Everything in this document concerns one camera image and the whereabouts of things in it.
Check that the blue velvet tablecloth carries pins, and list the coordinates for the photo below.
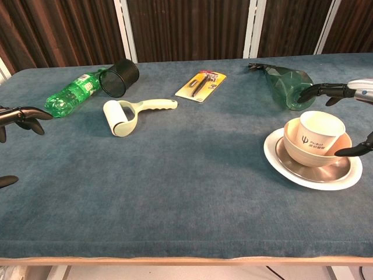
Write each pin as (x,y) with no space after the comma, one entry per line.
(186,189)

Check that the yellow carded razor pack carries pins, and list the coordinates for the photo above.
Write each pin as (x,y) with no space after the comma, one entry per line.
(205,89)

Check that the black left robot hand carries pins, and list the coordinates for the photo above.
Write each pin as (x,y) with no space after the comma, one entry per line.
(26,113)

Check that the stainless steel plate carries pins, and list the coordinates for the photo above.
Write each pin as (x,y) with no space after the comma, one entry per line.
(320,172)

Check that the white round plate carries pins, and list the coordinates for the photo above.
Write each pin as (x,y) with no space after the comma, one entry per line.
(320,185)

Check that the pale green lint roller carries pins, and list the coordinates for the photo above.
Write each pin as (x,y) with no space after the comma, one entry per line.
(157,105)

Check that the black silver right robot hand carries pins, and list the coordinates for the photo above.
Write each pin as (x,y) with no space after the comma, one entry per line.
(335,89)

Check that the dark green spray bottle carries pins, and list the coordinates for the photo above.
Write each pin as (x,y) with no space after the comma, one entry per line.
(282,84)

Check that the green plastic soda bottle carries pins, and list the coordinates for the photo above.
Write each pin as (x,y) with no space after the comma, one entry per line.
(70,96)

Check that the white table leg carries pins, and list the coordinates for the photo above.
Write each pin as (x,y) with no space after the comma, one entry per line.
(58,272)
(339,273)

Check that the black mesh pen holder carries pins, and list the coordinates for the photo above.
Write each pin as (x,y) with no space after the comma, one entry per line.
(125,73)

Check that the beige ribbed bowl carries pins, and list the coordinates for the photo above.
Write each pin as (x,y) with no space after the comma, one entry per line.
(303,159)

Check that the white printed paper cup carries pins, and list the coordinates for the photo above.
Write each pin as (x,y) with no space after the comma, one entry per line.
(314,140)

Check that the white metal frame post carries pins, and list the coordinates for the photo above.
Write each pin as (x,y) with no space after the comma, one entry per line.
(327,26)
(253,29)
(125,29)
(4,71)

